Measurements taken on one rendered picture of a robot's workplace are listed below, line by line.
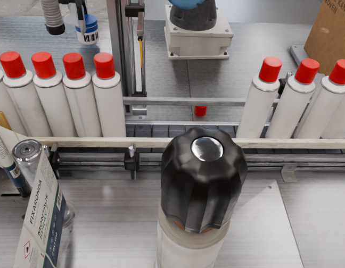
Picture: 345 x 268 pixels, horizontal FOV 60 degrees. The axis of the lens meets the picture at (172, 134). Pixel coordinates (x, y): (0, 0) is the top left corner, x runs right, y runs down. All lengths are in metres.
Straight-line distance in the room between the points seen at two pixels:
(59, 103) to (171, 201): 0.37
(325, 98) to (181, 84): 0.42
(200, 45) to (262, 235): 0.62
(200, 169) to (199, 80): 0.68
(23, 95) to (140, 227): 0.32
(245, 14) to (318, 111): 0.76
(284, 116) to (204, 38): 0.44
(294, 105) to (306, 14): 0.85
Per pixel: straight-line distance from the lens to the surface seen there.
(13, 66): 0.58
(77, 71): 0.55
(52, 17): 0.63
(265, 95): 0.58
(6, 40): 1.18
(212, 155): 0.26
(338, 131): 0.73
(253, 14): 1.34
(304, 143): 0.69
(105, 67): 0.54
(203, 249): 0.35
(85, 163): 0.67
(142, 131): 0.68
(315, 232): 0.68
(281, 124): 0.65
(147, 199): 0.58
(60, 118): 0.62
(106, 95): 0.56
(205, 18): 0.97
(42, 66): 0.56
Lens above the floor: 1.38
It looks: 47 degrees down
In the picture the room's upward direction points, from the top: 4 degrees clockwise
